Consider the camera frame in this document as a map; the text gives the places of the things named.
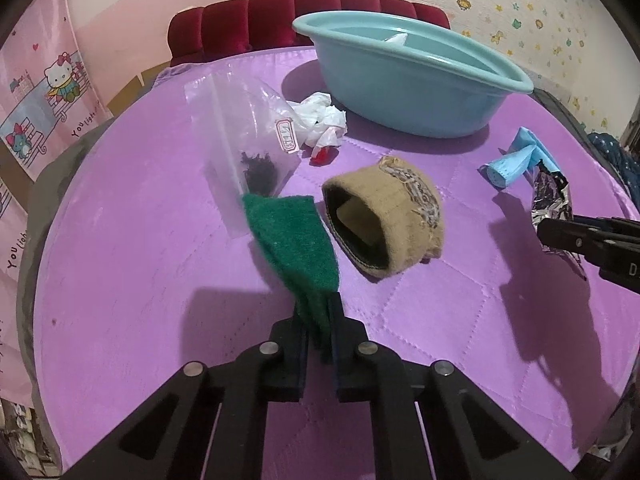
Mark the pink cartoon cat curtain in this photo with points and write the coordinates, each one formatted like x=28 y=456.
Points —
x=35 y=85

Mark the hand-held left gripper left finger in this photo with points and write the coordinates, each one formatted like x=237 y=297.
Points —
x=285 y=355

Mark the grey table underlay cloth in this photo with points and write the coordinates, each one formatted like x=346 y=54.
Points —
x=45 y=185

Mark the clear plastic zip bag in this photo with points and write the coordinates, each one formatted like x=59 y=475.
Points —
x=230 y=125

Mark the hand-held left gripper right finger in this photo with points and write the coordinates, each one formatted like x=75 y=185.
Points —
x=350 y=355

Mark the green scouring cloth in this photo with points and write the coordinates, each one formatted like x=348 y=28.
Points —
x=295 y=245

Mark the blue face mask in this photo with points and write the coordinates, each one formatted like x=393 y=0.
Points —
x=515 y=162

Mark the silver foil wrapper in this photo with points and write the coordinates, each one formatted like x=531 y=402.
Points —
x=552 y=197

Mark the dark blue starry cloth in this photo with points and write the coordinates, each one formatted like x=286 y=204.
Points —
x=617 y=160

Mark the cardboard box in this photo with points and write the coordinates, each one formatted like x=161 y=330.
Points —
x=152 y=72

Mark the tan knitted sock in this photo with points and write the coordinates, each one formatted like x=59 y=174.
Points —
x=405 y=225

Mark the red tufted velvet chair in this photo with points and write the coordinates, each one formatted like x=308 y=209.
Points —
x=270 y=22

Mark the light blue plastic basin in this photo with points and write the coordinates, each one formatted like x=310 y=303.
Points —
x=400 y=90

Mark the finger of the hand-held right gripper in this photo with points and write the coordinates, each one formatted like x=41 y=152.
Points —
x=565 y=234
x=620 y=223

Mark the white plastic bag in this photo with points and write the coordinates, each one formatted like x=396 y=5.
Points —
x=320 y=115

